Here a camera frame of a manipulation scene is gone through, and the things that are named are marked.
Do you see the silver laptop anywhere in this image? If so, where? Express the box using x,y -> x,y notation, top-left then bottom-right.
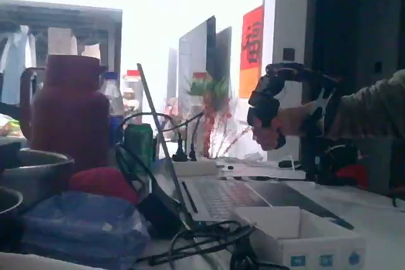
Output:
137,63 -> 356,231

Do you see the person's right hand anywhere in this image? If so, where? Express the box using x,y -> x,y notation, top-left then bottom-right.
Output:
254,104 -> 321,152

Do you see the tangled black cable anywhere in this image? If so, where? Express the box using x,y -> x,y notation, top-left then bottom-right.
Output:
135,218 -> 287,270

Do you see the deep steel bowl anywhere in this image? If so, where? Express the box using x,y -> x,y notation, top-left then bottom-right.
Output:
0,187 -> 25,254

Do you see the blue capped plastic bottle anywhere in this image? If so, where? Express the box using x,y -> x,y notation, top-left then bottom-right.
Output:
103,71 -> 126,144

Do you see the small black power adapter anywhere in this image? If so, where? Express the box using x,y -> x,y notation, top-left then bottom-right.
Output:
137,191 -> 187,238

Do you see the black plug cable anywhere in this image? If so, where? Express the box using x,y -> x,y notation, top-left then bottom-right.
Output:
188,110 -> 206,161
121,111 -> 188,163

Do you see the white paper card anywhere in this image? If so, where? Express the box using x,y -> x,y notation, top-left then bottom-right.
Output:
82,43 -> 103,61
47,26 -> 79,56

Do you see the red calligraphy poster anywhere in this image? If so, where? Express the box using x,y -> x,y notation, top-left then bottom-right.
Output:
238,5 -> 266,99

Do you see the black leader robot arm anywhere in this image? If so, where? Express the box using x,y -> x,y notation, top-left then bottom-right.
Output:
265,63 -> 371,187

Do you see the potted plant red ribbon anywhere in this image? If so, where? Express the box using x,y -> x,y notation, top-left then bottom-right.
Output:
184,72 -> 237,159

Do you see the dark red thermos jug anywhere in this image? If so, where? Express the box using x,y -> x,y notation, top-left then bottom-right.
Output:
20,54 -> 111,171

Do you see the white power strip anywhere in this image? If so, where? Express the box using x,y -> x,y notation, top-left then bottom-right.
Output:
171,159 -> 220,177

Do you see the small steel bowl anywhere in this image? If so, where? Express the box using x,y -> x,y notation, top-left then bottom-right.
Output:
0,149 -> 77,209

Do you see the grey door panel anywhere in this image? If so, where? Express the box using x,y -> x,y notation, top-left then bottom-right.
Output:
178,15 -> 218,116
216,25 -> 233,81
166,47 -> 179,100

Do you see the wet wipes plastic pack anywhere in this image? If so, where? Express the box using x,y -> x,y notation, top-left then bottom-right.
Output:
20,191 -> 152,269

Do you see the red cloth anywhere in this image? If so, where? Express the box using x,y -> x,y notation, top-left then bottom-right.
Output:
67,166 -> 140,206

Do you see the white hanging shirt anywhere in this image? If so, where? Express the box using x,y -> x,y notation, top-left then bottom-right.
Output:
0,25 -> 36,106

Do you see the right forearm olive sleeve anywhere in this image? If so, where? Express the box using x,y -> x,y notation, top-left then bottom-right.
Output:
324,69 -> 405,140

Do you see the dark clothes rack shelf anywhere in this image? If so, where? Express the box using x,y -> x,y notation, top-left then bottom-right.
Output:
0,0 -> 123,106

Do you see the green drink can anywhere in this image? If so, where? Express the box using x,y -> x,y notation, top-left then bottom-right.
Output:
123,123 -> 156,169

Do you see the red lidded jar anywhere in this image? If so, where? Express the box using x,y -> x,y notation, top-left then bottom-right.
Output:
121,70 -> 144,116

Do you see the white cardboard box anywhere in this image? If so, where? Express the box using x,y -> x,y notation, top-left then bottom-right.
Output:
233,206 -> 368,270

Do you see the colourful snack bag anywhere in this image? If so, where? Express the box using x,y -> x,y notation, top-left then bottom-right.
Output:
0,113 -> 23,138

